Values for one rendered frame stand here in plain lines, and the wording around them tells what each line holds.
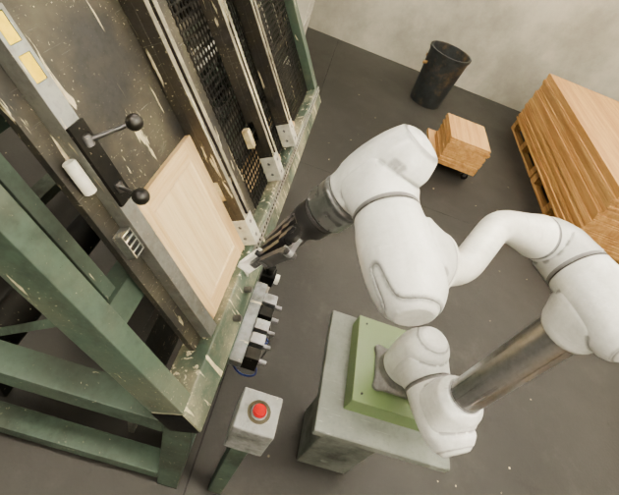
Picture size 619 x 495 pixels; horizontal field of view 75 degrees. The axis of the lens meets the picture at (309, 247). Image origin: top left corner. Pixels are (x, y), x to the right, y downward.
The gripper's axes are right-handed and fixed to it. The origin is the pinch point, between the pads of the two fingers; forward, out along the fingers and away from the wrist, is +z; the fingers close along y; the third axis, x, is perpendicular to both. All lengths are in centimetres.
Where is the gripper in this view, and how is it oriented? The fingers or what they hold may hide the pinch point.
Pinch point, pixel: (253, 260)
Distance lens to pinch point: 84.2
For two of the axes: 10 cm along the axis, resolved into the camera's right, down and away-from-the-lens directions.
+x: 7.1, 5.7, 4.1
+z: -6.9, 4.4, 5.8
